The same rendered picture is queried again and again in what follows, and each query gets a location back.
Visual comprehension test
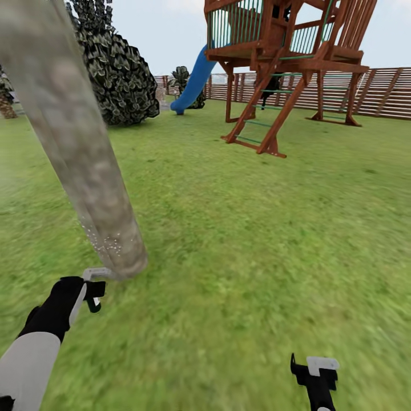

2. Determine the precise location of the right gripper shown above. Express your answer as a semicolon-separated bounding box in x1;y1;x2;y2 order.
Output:
291;353;338;394

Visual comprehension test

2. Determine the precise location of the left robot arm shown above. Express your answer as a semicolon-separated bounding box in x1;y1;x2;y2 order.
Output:
0;267;111;411

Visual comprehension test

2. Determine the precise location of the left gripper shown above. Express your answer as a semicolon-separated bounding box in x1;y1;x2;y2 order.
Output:
84;281;106;300

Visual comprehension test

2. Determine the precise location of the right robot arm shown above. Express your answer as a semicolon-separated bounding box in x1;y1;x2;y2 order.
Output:
291;353;340;411

